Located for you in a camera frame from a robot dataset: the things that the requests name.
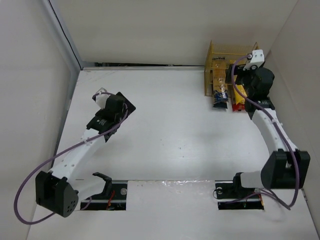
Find yellow spaghetti bag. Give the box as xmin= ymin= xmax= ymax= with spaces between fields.
xmin=226 ymin=59 xmax=248 ymax=106

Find red white spaghetti bag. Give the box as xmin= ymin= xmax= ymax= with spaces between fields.
xmin=231 ymin=96 xmax=246 ymax=112

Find orange blue pasta bag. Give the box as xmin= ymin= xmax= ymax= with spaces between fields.
xmin=212 ymin=58 xmax=229 ymax=103

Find dark blue spaghetti bag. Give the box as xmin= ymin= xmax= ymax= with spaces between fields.
xmin=212 ymin=101 xmax=228 ymax=110

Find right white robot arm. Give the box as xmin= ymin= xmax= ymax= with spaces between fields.
xmin=229 ymin=65 xmax=311 ymax=190

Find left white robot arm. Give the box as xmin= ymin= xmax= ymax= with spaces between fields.
xmin=35 ymin=88 xmax=136 ymax=218

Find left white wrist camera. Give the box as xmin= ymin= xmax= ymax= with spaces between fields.
xmin=92 ymin=87 xmax=112 ymax=109

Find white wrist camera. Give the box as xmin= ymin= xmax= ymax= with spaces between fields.
xmin=243 ymin=49 xmax=265 ymax=71
xmin=92 ymin=87 xmax=112 ymax=109

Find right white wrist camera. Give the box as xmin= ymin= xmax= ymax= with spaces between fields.
xmin=243 ymin=49 xmax=265 ymax=71

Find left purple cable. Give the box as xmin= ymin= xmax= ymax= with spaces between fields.
xmin=13 ymin=91 xmax=129 ymax=225

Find purple cable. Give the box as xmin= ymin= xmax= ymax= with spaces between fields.
xmin=13 ymin=91 xmax=129 ymax=225
xmin=231 ymin=54 xmax=300 ymax=210

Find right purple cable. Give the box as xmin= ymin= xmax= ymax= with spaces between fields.
xmin=231 ymin=54 xmax=300 ymax=210

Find yellow wire shelf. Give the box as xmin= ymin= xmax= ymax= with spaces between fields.
xmin=204 ymin=41 xmax=259 ymax=97

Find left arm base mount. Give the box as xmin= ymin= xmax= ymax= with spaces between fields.
xmin=80 ymin=180 xmax=128 ymax=211

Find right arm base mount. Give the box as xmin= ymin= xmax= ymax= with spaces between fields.
xmin=212 ymin=180 xmax=264 ymax=211

